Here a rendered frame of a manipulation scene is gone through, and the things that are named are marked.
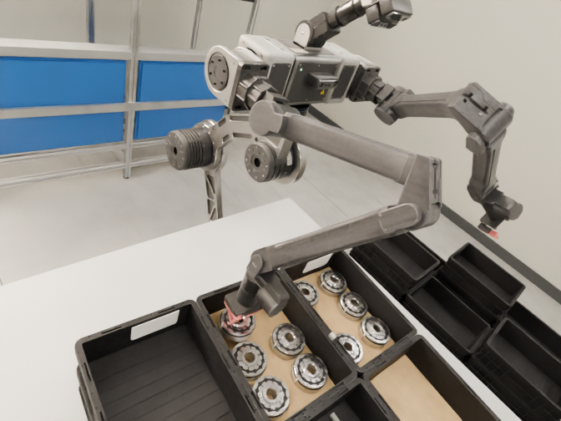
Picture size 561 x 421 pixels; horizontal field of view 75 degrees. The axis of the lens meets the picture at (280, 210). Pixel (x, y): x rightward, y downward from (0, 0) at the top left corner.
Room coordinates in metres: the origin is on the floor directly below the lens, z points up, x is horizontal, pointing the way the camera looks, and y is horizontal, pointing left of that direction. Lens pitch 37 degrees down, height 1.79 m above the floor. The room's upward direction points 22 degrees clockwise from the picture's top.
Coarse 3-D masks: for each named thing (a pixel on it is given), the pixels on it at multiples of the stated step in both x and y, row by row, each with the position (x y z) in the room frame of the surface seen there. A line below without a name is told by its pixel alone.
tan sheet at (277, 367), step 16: (256, 320) 0.70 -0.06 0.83; (272, 320) 0.72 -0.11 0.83; (288, 320) 0.74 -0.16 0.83; (256, 336) 0.64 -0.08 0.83; (272, 352) 0.61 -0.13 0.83; (304, 352) 0.65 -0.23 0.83; (272, 368) 0.57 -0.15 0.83; (288, 368) 0.58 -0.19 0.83; (288, 384) 0.54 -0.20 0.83; (304, 400) 0.51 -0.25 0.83; (288, 416) 0.46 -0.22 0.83
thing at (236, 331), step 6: (222, 312) 0.62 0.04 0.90; (222, 318) 0.61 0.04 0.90; (228, 318) 0.61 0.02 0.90; (252, 318) 0.64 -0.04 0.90; (228, 324) 0.60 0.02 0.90; (246, 324) 0.62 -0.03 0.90; (252, 324) 0.63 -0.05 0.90; (228, 330) 0.58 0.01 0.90; (234, 330) 0.59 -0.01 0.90; (240, 330) 0.60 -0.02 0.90; (246, 330) 0.60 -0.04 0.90; (240, 336) 0.58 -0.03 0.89
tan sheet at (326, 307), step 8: (320, 272) 1.00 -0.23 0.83; (296, 280) 0.92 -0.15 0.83; (304, 280) 0.93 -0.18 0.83; (312, 280) 0.95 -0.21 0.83; (320, 296) 0.89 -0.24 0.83; (328, 296) 0.90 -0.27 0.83; (320, 304) 0.85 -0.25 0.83; (328, 304) 0.87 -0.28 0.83; (336, 304) 0.88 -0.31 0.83; (320, 312) 0.82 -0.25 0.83; (328, 312) 0.83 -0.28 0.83; (336, 312) 0.85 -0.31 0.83; (368, 312) 0.90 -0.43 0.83; (328, 320) 0.80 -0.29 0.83; (336, 320) 0.82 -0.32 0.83; (344, 320) 0.83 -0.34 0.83; (360, 320) 0.85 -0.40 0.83; (336, 328) 0.78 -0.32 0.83; (344, 328) 0.79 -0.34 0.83; (352, 328) 0.81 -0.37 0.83; (392, 344) 0.81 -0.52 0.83; (368, 352) 0.74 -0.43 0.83; (376, 352) 0.75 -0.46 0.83; (368, 360) 0.71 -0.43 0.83
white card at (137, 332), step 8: (176, 312) 0.56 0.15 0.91; (152, 320) 0.51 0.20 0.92; (160, 320) 0.53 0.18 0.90; (168, 320) 0.55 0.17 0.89; (176, 320) 0.57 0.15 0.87; (136, 328) 0.48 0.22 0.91; (144, 328) 0.50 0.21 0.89; (152, 328) 0.51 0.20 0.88; (160, 328) 0.53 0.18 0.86; (136, 336) 0.48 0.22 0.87
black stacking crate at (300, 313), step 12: (204, 300) 0.63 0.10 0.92; (216, 300) 0.66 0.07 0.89; (288, 300) 0.77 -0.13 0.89; (288, 312) 0.75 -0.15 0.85; (300, 312) 0.73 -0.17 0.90; (300, 324) 0.72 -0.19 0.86; (312, 324) 0.69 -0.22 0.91; (312, 336) 0.68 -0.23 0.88; (312, 348) 0.67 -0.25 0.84; (324, 348) 0.65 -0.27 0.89; (324, 360) 0.64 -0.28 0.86; (336, 360) 0.62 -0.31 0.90; (336, 372) 0.60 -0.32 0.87; (348, 372) 0.59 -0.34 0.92
